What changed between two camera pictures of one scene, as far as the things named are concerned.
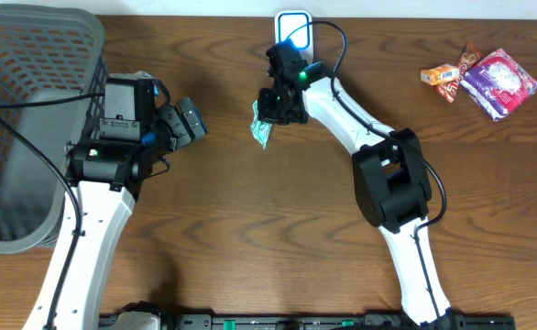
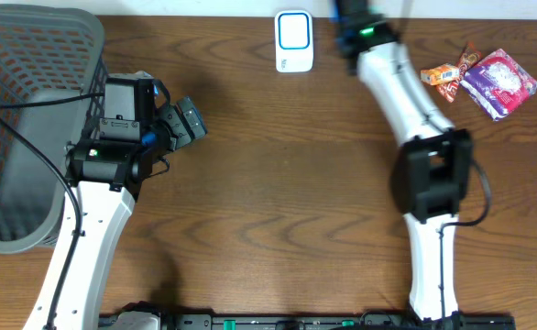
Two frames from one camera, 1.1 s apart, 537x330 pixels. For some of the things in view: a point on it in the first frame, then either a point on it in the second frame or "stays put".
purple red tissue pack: x=498 y=83 stays put
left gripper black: x=173 y=124 stays put
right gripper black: x=266 y=113 -> x=379 y=18
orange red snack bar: x=470 y=53 stays put
